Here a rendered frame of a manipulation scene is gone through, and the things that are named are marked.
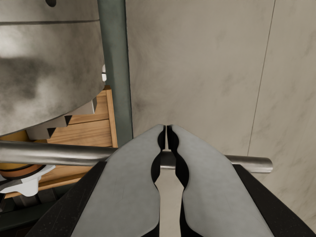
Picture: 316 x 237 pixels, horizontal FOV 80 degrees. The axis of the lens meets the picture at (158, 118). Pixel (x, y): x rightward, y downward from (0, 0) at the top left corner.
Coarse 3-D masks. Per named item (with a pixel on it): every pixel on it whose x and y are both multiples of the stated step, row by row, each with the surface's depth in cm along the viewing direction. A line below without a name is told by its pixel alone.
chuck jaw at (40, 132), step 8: (88, 104) 29; (96, 104) 32; (72, 112) 29; (80, 112) 29; (88, 112) 29; (56, 120) 29; (64, 120) 29; (32, 128) 29; (40, 128) 29; (48, 128) 30; (32, 136) 30; (40, 136) 30; (48, 136) 30
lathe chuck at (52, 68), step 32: (0, 32) 14; (32, 32) 16; (64, 32) 18; (96, 32) 24; (0, 64) 15; (32, 64) 16; (64, 64) 19; (96, 64) 24; (0, 96) 16; (32, 96) 17; (64, 96) 20; (0, 128) 16
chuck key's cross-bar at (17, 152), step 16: (0, 144) 10; (16, 144) 10; (32, 144) 10; (48, 144) 11; (64, 144) 11; (0, 160) 10; (16, 160) 10; (32, 160) 10; (48, 160) 10; (64, 160) 11; (80, 160) 11; (96, 160) 11; (160, 160) 12; (240, 160) 13; (256, 160) 14
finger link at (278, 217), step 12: (240, 168) 8; (252, 180) 8; (252, 192) 7; (264, 192) 7; (264, 204) 7; (276, 204) 7; (264, 216) 6; (276, 216) 6; (288, 216) 6; (276, 228) 6; (288, 228) 6; (300, 228) 6
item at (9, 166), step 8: (8, 136) 28; (16, 136) 29; (24, 136) 30; (0, 168) 29; (8, 168) 29; (16, 168) 30; (24, 168) 31; (32, 168) 32; (40, 168) 33; (8, 176) 31; (16, 176) 31; (24, 176) 31
